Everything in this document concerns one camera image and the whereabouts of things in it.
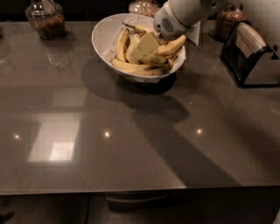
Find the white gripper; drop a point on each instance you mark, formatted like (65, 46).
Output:
(165, 25)

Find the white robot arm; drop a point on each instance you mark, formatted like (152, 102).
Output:
(177, 17)

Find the top spotted banana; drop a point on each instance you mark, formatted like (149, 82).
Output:
(139, 28)

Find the left upright banana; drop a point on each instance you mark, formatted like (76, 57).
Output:
(121, 44)

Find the bottom long banana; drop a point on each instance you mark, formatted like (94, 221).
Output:
(135, 69)

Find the right yellow banana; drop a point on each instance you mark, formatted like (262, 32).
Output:
(171, 47)

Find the white ceramic bowl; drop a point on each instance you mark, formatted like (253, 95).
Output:
(104, 37)

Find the middle glass jar with cereal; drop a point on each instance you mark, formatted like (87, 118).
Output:
(147, 8)

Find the white sign stand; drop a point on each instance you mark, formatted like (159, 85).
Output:
(193, 34)

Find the right glass jar with nuts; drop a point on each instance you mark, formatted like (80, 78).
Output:
(226, 20)

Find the glass jar with nuts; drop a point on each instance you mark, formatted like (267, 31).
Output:
(226, 20)
(46, 18)

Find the left glass jar with nuts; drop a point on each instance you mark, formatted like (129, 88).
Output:
(46, 18)

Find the black wire napkin holder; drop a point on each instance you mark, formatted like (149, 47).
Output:
(251, 62)

